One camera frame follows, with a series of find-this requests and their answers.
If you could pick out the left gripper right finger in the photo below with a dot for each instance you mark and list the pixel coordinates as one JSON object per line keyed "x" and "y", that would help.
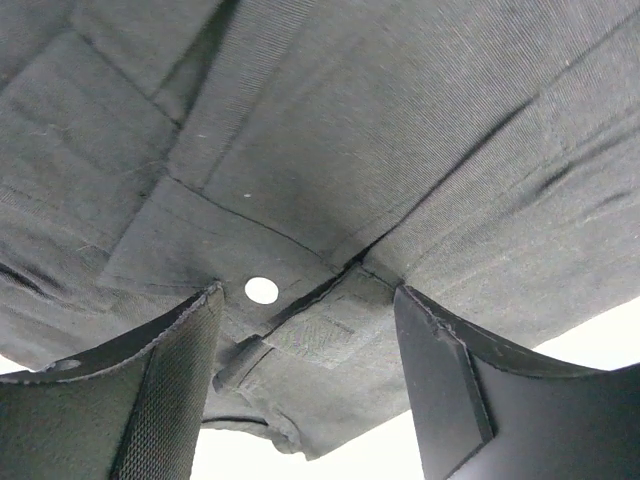
{"x": 485, "y": 407}

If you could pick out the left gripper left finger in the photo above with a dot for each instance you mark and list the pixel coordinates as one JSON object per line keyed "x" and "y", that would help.
{"x": 130, "y": 408}

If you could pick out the black long sleeve shirt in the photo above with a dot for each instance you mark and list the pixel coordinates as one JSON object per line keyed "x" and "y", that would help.
{"x": 311, "y": 156}

